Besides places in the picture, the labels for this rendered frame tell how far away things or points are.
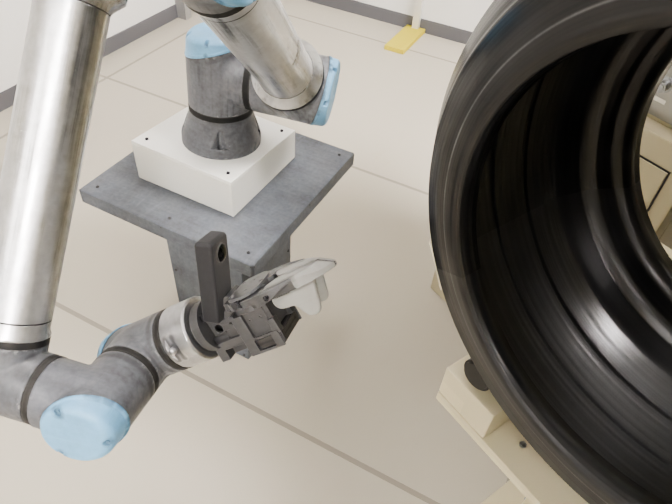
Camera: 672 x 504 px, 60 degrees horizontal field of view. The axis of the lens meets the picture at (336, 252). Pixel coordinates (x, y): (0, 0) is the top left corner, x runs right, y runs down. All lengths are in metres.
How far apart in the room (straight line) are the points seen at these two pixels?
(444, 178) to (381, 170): 1.97
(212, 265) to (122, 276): 1.41
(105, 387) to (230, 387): 1.04
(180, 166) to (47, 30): 0.68
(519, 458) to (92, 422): 0.53
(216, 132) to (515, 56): 0.97
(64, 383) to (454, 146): 0.53
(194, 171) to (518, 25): 1.00
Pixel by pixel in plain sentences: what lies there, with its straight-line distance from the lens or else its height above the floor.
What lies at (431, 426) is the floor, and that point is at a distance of 1.76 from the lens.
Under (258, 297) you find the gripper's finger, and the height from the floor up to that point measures 0.98.
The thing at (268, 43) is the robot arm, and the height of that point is 1.11.
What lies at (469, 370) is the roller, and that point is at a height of 0.90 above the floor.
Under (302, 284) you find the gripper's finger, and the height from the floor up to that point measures 0.99.
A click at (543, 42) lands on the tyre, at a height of 1.33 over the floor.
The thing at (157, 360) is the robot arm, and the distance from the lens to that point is 0.82.
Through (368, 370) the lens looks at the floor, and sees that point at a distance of 1.83.
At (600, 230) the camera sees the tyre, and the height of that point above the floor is 1.01.
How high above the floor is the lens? 1.51
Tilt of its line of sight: 45 degrees down
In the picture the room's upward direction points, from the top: 5 degrees clockwise
